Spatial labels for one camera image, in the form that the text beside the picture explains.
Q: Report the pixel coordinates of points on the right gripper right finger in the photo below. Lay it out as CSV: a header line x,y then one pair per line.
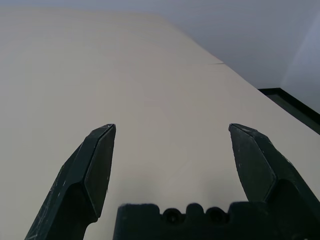
x,y
262,162

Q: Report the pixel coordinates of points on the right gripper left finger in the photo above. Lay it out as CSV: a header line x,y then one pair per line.
x,y
75,180

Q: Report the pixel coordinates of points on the black wall baseboard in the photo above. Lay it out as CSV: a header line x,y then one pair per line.
x,y
295,105

